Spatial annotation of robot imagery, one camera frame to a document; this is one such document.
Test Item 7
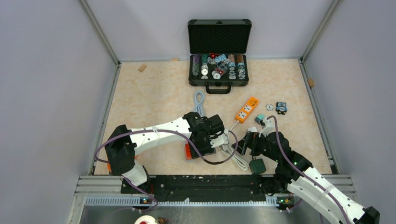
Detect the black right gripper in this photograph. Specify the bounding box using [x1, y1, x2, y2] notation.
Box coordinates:
[232, 131, 280, 162]

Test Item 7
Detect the red cube socket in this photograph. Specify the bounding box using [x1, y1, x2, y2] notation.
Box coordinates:
[184, 143, 199, 161]

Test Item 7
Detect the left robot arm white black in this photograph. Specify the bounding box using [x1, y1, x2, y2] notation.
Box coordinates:
[104, 112, 229, 193]

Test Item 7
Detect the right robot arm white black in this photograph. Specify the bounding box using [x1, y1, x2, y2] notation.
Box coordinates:
[237, 132, 380, 224]

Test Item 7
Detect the dark green cube socket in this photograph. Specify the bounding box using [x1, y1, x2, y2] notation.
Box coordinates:
[249, 158, 267, 175]

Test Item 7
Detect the teal small cube adapter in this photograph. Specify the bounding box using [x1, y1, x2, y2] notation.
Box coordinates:
[255, 113, 266, 125]

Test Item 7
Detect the orange power strip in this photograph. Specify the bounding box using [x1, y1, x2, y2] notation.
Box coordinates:
[235, 97, 259, 124]

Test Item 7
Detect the small white round disc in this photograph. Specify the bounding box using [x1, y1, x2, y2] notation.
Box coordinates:
[266, 104, 274, 111]

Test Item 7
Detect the blue owl figure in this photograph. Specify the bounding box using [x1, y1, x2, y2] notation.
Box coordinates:
[276, 102, 288, 115]

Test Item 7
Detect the black open carrying case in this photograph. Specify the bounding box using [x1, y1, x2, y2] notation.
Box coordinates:
[187, 19, 252, 94]

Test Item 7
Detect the wooden block left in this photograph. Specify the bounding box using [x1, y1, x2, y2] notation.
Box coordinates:
[138, 64, 147, 72]

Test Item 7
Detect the wooden block right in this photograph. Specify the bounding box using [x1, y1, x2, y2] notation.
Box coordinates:
[307, 78, 315, 88]

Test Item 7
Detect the orange tape roll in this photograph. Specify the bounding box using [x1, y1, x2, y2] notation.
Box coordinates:
[107, 163, 112, 173]

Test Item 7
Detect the red white emergency button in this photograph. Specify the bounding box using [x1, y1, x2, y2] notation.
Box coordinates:
[134, 215, 166, 224]

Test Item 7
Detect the white coiled power cable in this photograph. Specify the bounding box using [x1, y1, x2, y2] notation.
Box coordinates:
[219, 120, 250, 171]

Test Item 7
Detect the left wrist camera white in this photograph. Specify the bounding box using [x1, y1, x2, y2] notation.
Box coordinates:
[210, 133, 229, 148]

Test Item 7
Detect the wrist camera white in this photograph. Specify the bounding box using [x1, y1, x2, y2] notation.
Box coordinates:
[247, 119, 275, 137]
[210, 133, 229, 148]

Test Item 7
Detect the light blue coiled cable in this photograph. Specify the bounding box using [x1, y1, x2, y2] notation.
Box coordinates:
[193, 91, 205, 117]

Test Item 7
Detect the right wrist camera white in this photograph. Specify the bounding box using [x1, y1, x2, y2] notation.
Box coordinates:
[247, 119, 275, 137]

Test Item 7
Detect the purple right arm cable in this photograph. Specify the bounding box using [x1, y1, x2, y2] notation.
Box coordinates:
[266, 115, 352, 224]

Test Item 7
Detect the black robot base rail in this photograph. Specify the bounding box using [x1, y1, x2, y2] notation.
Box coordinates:
[120, 175, 305, 203]

